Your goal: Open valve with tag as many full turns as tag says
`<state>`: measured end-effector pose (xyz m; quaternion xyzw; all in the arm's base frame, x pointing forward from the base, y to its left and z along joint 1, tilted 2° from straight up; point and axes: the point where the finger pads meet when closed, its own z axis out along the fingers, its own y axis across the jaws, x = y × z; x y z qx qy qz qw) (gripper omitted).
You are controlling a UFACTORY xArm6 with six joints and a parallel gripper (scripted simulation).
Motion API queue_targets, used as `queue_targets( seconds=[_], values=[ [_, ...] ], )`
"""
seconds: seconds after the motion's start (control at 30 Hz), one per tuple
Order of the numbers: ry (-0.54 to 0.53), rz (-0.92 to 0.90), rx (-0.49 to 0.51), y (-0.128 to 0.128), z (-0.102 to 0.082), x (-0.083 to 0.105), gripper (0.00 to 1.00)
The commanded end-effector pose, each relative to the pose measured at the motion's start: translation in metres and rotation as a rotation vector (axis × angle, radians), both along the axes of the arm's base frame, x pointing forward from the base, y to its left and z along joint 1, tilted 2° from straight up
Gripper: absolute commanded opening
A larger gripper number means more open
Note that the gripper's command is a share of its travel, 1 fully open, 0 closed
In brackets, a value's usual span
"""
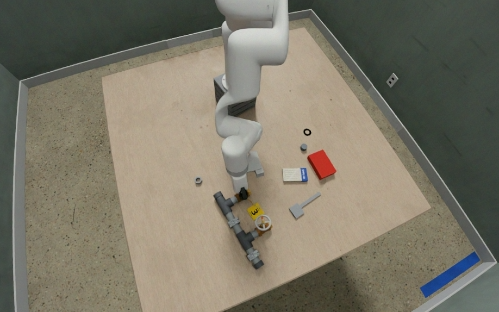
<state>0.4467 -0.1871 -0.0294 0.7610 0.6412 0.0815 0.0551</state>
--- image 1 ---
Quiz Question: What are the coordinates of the red rectangular block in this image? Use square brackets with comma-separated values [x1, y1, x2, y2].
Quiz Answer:
[307, 149, 336, 180]

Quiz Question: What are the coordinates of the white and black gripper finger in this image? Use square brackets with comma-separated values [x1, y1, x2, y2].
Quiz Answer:
[239, 187, 248, 200]

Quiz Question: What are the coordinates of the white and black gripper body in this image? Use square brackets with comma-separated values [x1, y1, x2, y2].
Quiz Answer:
[229, 173, 248, 193]

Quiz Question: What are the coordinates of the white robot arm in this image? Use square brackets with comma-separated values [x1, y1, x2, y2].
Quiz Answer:
[215, 0, 289, 178]

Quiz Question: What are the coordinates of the grey pipe manifold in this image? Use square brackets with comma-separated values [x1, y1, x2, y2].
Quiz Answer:
[213, 191, 273, 270]

